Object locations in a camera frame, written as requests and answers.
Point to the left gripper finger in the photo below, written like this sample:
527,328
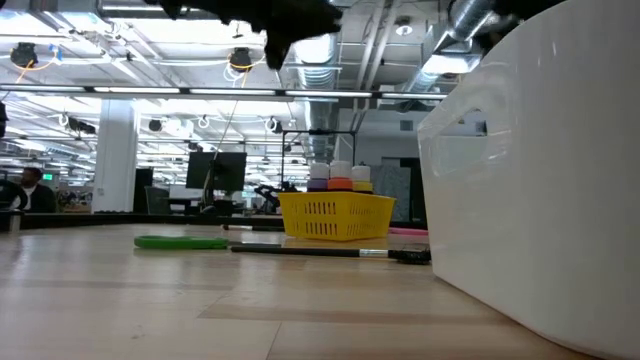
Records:
279,50

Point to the purple paint bottle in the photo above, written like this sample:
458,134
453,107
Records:
317,185

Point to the orange paint bottle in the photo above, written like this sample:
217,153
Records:
340,184

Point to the yellow paint bottle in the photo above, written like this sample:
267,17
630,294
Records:
362,186

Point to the yellow plastic basket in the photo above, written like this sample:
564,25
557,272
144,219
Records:
367,215

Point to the long black paintbrush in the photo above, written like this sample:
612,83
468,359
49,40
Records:
300,251

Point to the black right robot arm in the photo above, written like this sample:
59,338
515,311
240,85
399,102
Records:
525,6

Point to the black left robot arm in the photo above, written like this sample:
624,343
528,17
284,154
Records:
200,6

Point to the black computer monitor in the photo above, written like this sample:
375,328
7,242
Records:
215,172

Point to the gray office chair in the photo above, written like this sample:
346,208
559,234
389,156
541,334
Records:
157,200

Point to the black cabinet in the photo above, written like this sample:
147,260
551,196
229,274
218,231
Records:
143,190

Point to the person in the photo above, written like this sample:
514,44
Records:
37,197

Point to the white plastic bin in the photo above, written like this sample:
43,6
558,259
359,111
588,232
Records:
550,200

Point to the black background rig frame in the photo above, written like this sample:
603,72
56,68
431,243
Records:
320,132

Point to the small silver post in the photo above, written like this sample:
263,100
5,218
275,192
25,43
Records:
14,222

